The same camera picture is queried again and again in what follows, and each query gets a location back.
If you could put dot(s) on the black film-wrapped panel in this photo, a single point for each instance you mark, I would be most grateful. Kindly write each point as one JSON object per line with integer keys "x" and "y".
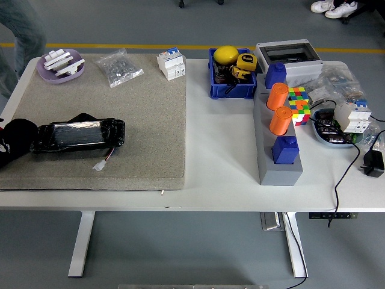
{"x": 78, "y": 134}

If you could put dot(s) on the black table control panel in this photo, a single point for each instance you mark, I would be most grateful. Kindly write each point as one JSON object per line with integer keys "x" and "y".
{"x": 334, "y": 215}

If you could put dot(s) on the grey-brown felt mat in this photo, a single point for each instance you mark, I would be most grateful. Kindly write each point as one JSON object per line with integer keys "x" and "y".
{"x": 135, "y": 129}

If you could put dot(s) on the blue plastic bin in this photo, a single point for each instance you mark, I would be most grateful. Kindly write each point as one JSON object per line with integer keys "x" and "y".
{"x": 231, "y": 90}

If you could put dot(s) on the dark brown small part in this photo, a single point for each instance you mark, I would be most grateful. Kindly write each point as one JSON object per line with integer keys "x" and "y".
{"x": 222, "y": 73}

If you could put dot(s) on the white circuit breaker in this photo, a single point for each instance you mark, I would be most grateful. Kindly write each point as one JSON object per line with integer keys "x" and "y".
{"x": 170, "y": 64}

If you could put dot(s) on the yellow and black tape measure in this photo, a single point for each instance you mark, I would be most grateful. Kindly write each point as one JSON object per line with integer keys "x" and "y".
{"x": 240, "y": 73}

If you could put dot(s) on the orange cylinder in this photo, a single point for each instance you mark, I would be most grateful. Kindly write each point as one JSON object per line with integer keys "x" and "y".
{"x": 279, "y": 122}
{"x": 277, "y": 96}

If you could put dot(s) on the blue block with knob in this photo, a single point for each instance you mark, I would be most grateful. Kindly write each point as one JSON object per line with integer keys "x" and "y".
{"x": 284, "y": 152}
{"x": 275, "y": 75}

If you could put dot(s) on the grey block holder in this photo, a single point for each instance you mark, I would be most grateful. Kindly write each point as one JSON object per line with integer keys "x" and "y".
{"x": 279, "y": 174}

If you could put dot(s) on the yellow dome-shaped object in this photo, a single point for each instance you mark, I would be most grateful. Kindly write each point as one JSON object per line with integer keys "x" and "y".
{"x": 226, "y": 54}

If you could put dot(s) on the yellow round tape measure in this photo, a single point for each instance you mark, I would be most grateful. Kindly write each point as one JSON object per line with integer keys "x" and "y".
{"x": 247, "y": 61}

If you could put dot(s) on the clear bag of screws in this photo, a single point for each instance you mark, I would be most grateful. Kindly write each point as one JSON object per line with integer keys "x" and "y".
{"x": 118, "y": 67}

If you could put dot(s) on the grey metal box under table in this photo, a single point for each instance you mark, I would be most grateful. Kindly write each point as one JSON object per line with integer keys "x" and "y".
{"x": 270, "y": 221}

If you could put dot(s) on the multicolour puzzle cube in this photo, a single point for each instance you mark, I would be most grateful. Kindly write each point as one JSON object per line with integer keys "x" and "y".
{"x": 300, "y": 103}

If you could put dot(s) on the light blue oval dish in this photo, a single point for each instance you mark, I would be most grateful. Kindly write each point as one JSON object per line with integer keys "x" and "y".
{"x": 319, "y": 135}

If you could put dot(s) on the dark components in dish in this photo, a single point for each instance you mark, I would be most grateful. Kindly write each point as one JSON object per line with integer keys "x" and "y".
{"x": 326, "y": 126}

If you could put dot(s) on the white table leg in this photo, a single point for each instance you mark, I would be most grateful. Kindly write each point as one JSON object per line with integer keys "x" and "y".
{"x": 296, "y": 259}
{"x": 81, "y": 244}

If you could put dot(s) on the clear bag of small parts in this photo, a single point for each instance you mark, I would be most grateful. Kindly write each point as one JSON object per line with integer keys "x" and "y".
{"x": 337, "y": 79}

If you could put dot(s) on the white breaker with blue levers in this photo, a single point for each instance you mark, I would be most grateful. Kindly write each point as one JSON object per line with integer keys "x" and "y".
{"x": 352, "y": 116}

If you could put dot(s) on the purple oval dish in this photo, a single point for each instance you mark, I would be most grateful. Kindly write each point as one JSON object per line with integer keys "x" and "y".
{"x": 45, "y": 75}

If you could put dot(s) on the clear crumpled plastic bag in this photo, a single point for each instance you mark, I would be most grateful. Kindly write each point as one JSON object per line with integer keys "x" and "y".
{"x": 374, "y": 135}

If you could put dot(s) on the black power adapter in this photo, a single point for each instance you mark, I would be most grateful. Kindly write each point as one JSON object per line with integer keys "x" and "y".
{"x": 374, "y": 164}

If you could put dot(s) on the white shoe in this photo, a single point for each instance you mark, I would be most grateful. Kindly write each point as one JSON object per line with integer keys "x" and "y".
{"x": 341, "y": 9}
{"x": 322, "y": 5}

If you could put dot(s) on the person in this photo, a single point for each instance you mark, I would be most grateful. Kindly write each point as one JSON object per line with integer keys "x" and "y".
{"x": 24, "y": 30}

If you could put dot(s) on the black office chair base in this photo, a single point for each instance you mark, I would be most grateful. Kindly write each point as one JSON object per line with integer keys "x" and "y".
{"x": 364, "y": 7}

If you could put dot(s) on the grey electrical enclosure box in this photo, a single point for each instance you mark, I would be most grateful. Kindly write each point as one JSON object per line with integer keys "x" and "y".
{"x": 303, "y": 70}

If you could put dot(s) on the white plastic rail piece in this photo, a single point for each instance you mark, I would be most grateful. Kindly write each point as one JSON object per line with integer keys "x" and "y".
{"x": 58, "y": 61}
{"x": 55, "y": 54}
{"x": 70, "y": 67}

